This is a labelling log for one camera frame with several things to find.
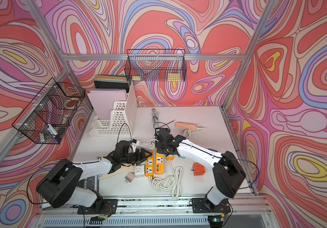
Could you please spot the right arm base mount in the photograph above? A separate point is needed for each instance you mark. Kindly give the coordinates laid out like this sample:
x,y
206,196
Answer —
x,y
202,205

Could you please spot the black wire basket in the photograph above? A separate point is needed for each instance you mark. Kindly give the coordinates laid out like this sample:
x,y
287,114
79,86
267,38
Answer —
x,y
47,119
167,65

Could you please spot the yellow power strip with adapters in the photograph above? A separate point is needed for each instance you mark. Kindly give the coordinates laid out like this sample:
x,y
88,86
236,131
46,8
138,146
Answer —
x,y
159,164

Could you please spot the white plastic file organizer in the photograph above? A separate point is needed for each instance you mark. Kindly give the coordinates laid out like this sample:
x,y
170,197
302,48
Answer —
x,y
122,121

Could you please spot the black white magazine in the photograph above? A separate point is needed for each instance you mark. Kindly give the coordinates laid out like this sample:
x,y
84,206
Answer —
x,y
89,183

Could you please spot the orange cube socket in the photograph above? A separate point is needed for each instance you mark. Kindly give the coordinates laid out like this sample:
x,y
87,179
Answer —
x,y
198,169

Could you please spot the black wire basket back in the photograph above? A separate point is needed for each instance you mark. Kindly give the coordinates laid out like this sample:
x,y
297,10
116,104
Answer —
x,y
167,65

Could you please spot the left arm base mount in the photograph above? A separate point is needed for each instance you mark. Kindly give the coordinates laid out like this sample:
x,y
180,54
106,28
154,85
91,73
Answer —
x,y
100,207

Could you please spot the black wire basket left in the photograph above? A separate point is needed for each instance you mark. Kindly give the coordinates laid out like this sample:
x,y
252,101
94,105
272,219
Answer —
x,y
47,119

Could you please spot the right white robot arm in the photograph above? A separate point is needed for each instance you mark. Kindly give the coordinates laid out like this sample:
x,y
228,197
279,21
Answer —
x,y
227,171

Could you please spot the orange power strip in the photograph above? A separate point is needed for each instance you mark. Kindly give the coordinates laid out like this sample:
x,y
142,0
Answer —
x,y
170,157

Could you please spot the pink folder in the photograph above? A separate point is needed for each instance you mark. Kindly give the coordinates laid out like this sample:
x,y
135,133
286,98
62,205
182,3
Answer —
x,y
103,100

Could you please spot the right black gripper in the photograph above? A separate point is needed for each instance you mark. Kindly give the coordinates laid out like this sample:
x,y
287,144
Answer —
x,y
159,149

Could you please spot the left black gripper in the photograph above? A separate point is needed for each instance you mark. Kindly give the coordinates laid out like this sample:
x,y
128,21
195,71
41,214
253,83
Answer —
x,y
142,156

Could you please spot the dark books stack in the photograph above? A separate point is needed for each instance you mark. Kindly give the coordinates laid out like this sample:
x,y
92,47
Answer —
x,y
112,82

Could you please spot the pink power strip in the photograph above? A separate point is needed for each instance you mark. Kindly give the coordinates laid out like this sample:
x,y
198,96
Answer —
x,y
186,125

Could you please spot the white cube socket adapter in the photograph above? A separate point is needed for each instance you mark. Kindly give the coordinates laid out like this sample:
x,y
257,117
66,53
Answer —
x,y
139,171

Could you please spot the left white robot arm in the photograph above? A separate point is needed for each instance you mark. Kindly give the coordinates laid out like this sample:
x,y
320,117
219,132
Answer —
x,y
59,186

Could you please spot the pink small plug adapter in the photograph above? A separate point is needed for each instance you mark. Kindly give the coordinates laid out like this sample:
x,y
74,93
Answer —
x,y
129,177

